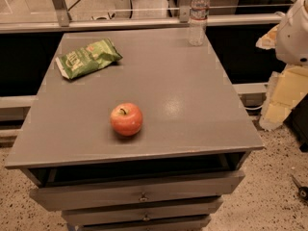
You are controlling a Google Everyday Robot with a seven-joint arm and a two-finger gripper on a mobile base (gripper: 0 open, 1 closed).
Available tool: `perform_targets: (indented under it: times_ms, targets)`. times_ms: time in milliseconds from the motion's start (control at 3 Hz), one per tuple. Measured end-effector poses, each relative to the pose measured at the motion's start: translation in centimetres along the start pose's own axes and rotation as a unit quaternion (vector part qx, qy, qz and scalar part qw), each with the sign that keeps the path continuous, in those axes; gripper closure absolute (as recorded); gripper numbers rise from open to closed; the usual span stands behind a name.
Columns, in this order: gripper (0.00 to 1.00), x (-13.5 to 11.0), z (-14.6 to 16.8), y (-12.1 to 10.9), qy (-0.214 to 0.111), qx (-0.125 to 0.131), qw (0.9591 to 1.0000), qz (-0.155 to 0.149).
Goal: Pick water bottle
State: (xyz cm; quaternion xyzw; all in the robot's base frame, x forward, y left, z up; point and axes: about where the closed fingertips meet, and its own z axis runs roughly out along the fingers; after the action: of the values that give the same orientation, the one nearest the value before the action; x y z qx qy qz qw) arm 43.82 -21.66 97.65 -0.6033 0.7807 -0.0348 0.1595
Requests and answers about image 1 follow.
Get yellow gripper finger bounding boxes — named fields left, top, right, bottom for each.
left=259, top=64, right=308, bottom=131
left=255, top=25, right=278, bottom=50

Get clear plastic water bottle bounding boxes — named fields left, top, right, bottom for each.
left=189, top=0, right=210, bottom=46

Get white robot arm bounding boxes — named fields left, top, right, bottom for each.
left=256, top=0, right=308, bottom=131

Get grey drawer cabinet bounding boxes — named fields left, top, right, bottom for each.
left=6, top=28, right=263, bottom=231

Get black object on floor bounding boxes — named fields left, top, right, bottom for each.
left=291, top=175, right=308, bottom=200

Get middle grey drawer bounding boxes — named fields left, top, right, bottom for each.
left=62, top=196, right=222, bottom=225

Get grey drawer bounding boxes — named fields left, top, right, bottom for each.
left=81, top=215, right=211, bottom=231
left=30, top=170, right=244, bottom=211
left=62, top=196, right=222, bottom=225

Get red apple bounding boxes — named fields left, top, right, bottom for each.
left=110, top=103, right=143, bottom=137

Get bottom grey drawer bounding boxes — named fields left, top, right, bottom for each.
left=81, top=215, right=211, bottom=231

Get green chip bag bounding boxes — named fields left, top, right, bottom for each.
left=56, top=38, right=122, bottom=80

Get top grey drawer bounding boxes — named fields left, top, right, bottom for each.
left=30, top=170, right=244, bottom=211

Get metal railing frame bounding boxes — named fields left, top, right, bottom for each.
left=0, top=0, right=296, bottom=34

